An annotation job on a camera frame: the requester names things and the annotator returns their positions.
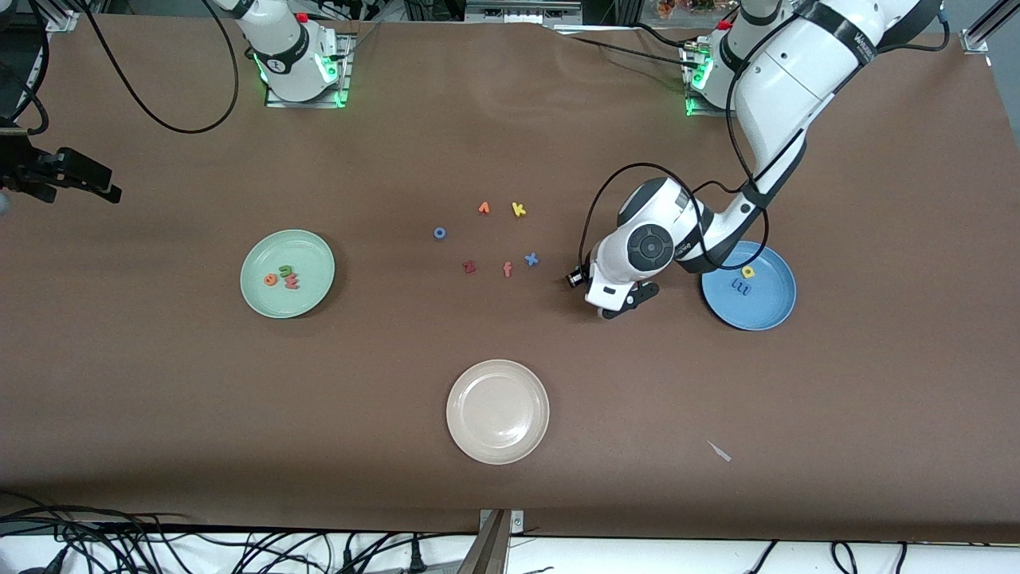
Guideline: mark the blue letter m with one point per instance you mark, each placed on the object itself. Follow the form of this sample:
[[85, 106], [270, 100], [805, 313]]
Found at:
[[743, 288]]

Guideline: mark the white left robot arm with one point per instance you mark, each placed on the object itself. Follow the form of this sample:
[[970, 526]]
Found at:
[[789, 80]]

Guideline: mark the brown table cover sheet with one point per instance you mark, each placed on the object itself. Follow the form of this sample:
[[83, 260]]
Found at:
[[159, 399]]

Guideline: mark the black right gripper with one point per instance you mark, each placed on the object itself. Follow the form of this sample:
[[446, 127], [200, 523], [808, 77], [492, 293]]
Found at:
[[33, 171]]

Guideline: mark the orange decorative clutter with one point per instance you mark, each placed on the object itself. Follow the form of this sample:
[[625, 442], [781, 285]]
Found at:
[[685, 8]]

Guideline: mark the grey metal post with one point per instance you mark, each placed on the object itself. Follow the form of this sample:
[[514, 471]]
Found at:
[[488, 550]]

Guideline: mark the silver bracket plate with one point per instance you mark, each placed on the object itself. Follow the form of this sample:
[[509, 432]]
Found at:
[[516, 522]]

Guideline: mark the beige plate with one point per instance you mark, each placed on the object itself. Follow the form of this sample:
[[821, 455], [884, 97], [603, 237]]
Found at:
[[498, 412]]

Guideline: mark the small white paper scrap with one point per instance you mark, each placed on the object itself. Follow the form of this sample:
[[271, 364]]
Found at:
[[721, 453]]

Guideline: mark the aluminium frame profile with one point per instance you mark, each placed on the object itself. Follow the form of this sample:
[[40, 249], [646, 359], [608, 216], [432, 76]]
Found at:
[[522, 11]]

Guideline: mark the green plate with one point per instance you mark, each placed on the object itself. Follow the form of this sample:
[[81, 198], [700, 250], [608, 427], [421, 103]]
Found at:
[[307, 304]]

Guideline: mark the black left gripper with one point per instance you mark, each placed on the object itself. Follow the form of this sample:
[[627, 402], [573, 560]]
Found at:
[[581, 275]]

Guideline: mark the aluminium corner bracket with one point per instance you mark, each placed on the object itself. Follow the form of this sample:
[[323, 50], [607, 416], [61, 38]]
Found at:
[[62, 21], [976, 41]]

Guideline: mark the blue plate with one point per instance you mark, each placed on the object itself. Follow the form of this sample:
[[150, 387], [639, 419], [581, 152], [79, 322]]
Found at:
[[757, 312]]

